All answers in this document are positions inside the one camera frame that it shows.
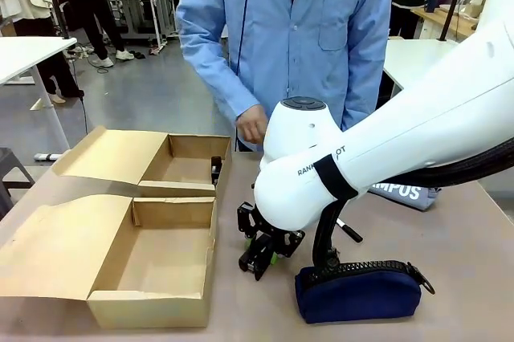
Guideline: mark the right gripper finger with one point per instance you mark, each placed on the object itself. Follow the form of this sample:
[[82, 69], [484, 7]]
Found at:
[[249, 221], [290, 242]]

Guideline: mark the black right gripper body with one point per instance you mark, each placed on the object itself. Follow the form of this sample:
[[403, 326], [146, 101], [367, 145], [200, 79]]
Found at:
[[270, 235]]

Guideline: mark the small black device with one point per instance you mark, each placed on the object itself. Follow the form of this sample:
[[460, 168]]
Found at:
[[216, 169], [257, 263]]

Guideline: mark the grey campus pouch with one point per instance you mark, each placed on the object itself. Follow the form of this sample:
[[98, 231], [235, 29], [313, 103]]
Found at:
[[401, 195]]

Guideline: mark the smaller cardboard box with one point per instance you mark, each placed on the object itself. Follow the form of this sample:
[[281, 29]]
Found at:
[[120, 157]]

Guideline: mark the person's right forearm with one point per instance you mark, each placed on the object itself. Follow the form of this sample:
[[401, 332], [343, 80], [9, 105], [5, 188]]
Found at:
[[225, 81]]

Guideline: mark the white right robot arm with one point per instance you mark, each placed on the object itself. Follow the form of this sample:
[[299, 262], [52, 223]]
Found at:
[[401, 125]]

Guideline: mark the person's left forearm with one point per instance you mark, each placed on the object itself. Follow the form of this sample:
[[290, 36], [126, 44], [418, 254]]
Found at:
[[363, 93]]

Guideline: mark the large open cardboard box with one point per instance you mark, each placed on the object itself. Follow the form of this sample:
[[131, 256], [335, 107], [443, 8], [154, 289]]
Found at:
[[160, 253]]

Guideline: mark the person's right hand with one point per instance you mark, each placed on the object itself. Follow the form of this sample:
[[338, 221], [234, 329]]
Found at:
[[251, 127]]

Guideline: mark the black marker pen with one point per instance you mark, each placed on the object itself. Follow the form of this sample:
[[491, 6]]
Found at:
[[350, 231]]

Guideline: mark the navy blue zipper pouch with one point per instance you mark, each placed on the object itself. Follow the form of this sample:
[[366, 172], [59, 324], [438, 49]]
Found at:
[[357, 298]]

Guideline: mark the person in blue coat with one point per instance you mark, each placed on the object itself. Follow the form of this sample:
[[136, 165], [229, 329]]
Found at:
[[289, 37]]

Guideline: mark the white floor power strip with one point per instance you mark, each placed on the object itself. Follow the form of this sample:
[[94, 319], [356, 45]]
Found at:
[[50, 156]]

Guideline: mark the white side table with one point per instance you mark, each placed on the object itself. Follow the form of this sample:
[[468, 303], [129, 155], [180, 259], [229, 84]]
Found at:
[[417, 57]]

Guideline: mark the grey plastic stool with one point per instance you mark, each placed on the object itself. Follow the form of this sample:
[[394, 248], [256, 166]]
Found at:
[[12, 181]]

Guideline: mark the bystander in black trousers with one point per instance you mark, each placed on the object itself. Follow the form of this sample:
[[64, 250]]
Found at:
[[92, 9]]

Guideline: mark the wooden background table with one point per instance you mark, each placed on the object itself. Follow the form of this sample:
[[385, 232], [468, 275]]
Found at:
[[454, 21]]

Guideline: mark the dark blue mug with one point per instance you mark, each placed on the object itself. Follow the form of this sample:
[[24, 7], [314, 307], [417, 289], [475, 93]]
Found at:
[[432, 5]]

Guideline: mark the white table with leg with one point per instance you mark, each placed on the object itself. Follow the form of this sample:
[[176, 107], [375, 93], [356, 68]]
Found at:
[[24, 57]]

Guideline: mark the white cylinder container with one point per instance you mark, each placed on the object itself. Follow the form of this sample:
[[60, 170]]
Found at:
[[478, 2]]

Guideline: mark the background workbench with frame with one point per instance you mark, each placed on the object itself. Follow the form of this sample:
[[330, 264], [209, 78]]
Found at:
[[136, 1]]

